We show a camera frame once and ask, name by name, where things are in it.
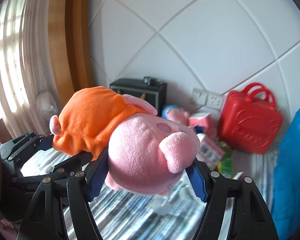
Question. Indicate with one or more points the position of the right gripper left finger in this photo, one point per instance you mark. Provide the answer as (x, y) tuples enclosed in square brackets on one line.
[(44, 217)]

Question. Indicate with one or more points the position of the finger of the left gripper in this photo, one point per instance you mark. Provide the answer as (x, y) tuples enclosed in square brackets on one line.
[(62, 170), (25, 146)]

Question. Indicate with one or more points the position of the orange dress pig plush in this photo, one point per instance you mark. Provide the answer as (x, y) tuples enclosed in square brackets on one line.
[(146, 153)]

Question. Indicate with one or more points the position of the blue plastic storage crate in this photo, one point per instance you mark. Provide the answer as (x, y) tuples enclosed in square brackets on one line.
[(286, 194)]

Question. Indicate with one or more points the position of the green carton box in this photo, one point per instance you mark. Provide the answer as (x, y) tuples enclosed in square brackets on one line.
[(224, 167)]

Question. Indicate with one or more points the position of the pink white tissue pack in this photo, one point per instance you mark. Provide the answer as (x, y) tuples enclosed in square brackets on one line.
[(209, 152)]

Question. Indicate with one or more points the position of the white curtain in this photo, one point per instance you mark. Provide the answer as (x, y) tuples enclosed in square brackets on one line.
[(28, 93)]

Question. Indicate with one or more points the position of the red bear suitcase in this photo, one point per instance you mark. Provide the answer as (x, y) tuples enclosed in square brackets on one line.
[(250, 120)]

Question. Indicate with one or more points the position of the black gift box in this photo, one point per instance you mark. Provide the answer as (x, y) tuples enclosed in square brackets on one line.
[(155, 95)]

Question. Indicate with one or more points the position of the white wall socket panel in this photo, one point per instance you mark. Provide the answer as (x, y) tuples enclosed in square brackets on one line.
[(207, 99)]

